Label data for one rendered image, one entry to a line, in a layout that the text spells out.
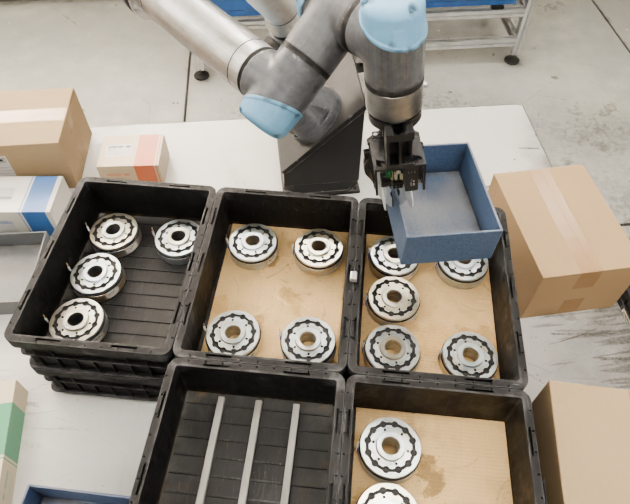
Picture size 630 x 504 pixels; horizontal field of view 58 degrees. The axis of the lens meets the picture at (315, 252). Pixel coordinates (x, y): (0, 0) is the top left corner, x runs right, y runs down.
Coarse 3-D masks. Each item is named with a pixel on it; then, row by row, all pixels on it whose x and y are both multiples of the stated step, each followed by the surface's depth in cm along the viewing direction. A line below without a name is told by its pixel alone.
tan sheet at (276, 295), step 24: (288, 240) 124; (288, 264) 120; (240, 288) 116; (264, 288) 116; (288, 288) 116; (312, 288) 116; (336, 288) 116; (216, 312) 113; (264, 312) 113; (288, 312) 113; (312, 312) 113; (336, 312) 113; (264, 336) 109; (336, 336) 109; (336, 360) 106
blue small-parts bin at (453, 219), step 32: (448, 160) 100; (416, 192) 99; (448, 192) 99; (480, 192) 93; (416, 224) 95; (448, 224) 95; (480, 224) 94; (416, 256) 89; (448, 256) 90; (480, 256) 91
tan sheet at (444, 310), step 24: (432, 264) 120; (432, 288) 116; (456, 288) 116; (480, 288) 116; (432, 312) 113; (456, 312) 113; (480, 312) 113; (360, 336) 109; (432, 336) 109; (360, 360) 106; (432, 360) 106
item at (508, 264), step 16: (496, 208) 116; (512, 272) 106; (512, 288) 104; (352, 304) 102; (512, 304) 102; (352, 320) 100; (512, 320) 100; (352, 336) 98; (352, 352) 96; (352, 368) 94; (368, 368) 94; (384, 368) 94; (480, 384) 93; (496, 384) 93; (512, 384) 93
